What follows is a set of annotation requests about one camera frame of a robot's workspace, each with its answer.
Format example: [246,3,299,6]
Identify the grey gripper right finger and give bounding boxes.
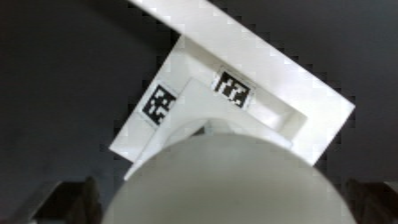
[347,179,398,224]

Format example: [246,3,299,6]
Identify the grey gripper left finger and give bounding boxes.
[29,177,104,224]

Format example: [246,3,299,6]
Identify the white lamp bulb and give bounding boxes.
[102,135,358,224]

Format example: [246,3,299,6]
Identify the white lamp base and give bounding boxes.
[111,38,308,172]

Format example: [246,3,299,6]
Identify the white front fence bar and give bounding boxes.
[129,0,354,163]

